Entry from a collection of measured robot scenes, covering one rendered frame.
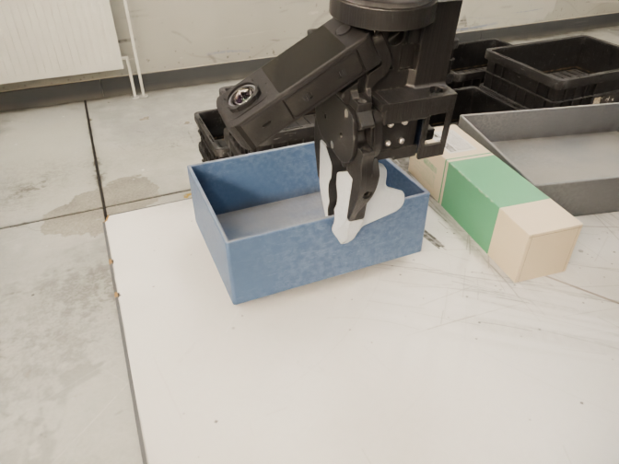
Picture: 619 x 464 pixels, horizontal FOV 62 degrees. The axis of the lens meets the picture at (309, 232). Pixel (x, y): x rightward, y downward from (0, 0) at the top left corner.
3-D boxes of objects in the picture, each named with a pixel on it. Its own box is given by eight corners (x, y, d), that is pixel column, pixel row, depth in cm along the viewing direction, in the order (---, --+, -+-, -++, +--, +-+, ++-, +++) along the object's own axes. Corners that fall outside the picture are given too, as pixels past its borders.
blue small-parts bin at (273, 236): (233, 306, 46) (225, 243, 42) (195, 221, 57) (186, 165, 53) (422, 251, 52) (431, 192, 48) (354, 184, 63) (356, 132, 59)
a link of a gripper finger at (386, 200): (403, 250, 46) (420, 163, 40) (344, 265, 44) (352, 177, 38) (387, 229, 48) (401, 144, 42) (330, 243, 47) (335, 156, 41)
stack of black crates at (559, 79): (517, 227, 154) (560, 81, 128) (457, 180, 177) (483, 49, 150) (613, 200, 167) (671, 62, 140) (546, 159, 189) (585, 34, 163)
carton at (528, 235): (565, 272, 52) (583, 224, 49) (514, 283, 51) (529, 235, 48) (448, 164, 71) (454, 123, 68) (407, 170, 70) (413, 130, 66)
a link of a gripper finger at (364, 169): (372, 228, 41) (386, 130, 35) (355, 232, 40) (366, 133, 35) (348, 196, 44) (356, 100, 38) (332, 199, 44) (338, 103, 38)
